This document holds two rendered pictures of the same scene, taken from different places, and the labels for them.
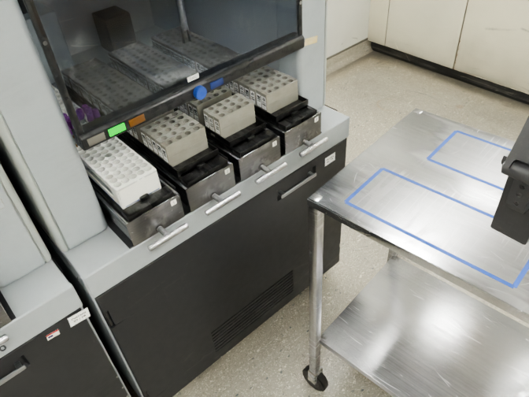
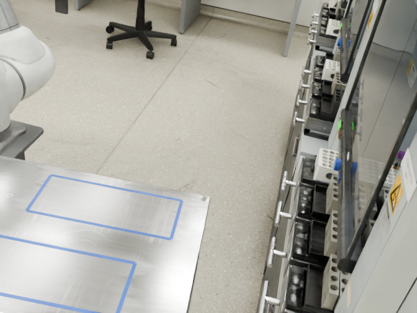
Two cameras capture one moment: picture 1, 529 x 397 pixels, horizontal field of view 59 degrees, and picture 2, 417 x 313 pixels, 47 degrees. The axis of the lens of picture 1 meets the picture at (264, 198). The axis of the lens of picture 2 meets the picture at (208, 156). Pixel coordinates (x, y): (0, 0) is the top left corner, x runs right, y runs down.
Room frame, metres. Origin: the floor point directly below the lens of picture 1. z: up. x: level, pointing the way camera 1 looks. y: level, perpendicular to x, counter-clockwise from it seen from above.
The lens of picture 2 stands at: (1.42, -0.77, 1.61)
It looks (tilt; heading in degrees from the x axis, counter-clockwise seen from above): 35 degrees down; 136
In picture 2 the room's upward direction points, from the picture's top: 10 degrees clockwise
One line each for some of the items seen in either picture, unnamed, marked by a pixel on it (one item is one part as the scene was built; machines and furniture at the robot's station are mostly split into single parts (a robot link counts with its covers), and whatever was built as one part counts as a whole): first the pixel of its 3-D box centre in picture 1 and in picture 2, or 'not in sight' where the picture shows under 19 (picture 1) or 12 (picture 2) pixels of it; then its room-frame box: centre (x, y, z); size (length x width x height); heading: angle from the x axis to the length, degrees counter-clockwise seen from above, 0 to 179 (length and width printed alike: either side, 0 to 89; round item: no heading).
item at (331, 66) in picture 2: not in sight; (359, 78); (0.46, 0.91, 0.83); 0.30 x 0.10 x 0.06; 39
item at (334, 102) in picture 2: not in sight; (336, 102); (0.57, 0.61, 0.85); 0.12 x 0.02 x 0.06; 129
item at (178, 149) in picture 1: (185, 146); (332, 195); (0.92, 0.17, 0.85); 0.12 x 0.02 x 0.06; 129
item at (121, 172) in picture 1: (108, 162); (367, 177); (0.90, 0.36, 0.83); 0.30 x 0.10 x 0.06; 39
